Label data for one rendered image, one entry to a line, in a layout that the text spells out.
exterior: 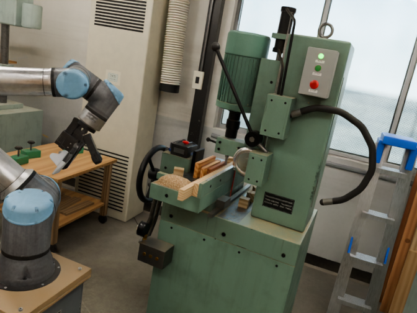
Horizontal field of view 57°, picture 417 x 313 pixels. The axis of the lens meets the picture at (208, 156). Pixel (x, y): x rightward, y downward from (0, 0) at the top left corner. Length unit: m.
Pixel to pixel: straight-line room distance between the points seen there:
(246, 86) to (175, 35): 1.46
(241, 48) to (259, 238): 0.73
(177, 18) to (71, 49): 1.13
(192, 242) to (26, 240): 0.62
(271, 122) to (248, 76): 0.25
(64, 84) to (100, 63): 1.88
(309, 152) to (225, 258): 0.52
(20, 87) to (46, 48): 2.57
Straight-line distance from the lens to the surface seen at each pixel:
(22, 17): 3.36
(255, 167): 1.44
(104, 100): 1.40
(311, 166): 1.49
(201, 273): 1.65
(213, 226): 1.55
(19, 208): 1.34
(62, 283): 1.45
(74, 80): 1.26
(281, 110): 1.40
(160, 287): 1.78
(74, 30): 3.66
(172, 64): 2.95
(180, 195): 1.34
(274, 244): 1.49
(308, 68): 1.40
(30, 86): 1.29
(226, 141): 1.64
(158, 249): 1.61
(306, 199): 1.52
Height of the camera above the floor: 1.39
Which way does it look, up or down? 14 degrees down
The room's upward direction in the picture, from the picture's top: 10 degrees clockwise
